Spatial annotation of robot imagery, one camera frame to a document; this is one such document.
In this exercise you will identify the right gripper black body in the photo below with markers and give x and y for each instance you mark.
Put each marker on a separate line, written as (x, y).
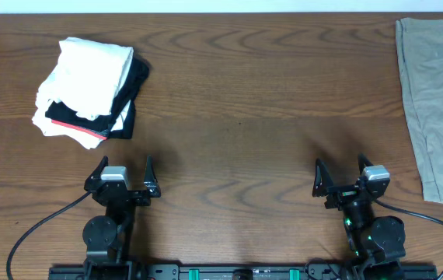
(343, 196)

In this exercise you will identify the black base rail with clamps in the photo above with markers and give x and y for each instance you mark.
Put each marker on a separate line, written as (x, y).
(176, 272)

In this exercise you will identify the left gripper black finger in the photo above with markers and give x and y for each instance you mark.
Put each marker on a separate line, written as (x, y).
(150, 180)
(96, 174)

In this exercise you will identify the khaki green shorts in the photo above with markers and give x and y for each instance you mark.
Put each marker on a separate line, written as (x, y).
(419, 46)

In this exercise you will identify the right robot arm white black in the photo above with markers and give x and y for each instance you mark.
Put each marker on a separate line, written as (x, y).
(378, 242)

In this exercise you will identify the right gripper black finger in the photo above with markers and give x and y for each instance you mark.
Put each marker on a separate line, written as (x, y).
(322, 180)
(363, 162)

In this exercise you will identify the white garment at stack bottom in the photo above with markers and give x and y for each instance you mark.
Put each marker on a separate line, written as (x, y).
(70, 134)

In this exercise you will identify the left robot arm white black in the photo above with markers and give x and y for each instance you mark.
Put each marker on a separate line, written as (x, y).
(108, 237)

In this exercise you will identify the white folded garment on top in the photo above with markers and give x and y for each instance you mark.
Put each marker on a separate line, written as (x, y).
(86, 78)

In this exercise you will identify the black folded garment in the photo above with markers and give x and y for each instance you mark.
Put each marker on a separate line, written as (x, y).
(136, 76)

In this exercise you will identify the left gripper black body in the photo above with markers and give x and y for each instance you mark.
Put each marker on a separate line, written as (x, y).
(124, 195)

